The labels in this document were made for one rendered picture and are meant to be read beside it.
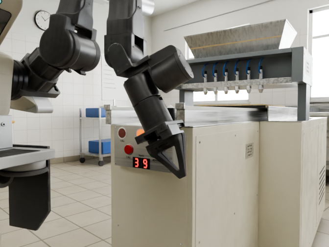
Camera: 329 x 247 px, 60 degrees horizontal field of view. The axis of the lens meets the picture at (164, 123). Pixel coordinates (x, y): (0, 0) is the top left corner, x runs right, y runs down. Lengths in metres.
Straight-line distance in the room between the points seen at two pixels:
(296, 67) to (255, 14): 3.75
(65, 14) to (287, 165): 1.17
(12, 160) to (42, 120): 4.67
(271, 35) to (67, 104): 4.26
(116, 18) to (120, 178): 0.62
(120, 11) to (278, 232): 1.29
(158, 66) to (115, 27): 0.11
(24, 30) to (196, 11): 3.07
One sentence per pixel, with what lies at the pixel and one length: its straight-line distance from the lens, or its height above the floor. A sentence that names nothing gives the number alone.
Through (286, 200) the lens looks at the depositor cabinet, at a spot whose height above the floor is 0.46.
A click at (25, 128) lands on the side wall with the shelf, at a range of 5.05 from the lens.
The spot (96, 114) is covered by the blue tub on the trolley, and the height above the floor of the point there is 0.85.
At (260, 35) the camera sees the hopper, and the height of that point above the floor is 1.27.
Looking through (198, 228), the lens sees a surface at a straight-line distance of 0.94.
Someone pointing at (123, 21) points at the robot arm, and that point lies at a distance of 0.55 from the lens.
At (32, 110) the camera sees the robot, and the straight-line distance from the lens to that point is 0.68.
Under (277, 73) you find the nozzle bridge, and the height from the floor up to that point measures 1.08.
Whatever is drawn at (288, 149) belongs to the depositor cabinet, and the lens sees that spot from 1.46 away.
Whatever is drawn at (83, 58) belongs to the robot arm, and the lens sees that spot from 0.62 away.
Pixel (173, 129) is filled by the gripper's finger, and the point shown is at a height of 0.85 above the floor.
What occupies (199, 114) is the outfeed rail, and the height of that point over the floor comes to 0.87.
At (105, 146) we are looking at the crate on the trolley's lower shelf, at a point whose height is 0.30.
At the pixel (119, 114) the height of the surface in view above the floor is 0.87.
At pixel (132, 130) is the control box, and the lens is 0.93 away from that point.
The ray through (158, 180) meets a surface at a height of 0.66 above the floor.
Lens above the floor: 0.88
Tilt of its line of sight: 2 degrees down
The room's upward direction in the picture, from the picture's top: straight up
